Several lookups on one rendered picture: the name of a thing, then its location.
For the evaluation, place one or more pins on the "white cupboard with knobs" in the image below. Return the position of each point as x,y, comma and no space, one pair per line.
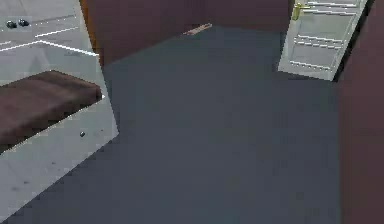
56,156

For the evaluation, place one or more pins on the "white panelled room door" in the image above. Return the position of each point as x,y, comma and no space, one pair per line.
316,40

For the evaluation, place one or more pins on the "brown cushion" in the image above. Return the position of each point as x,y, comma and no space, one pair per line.
40,100

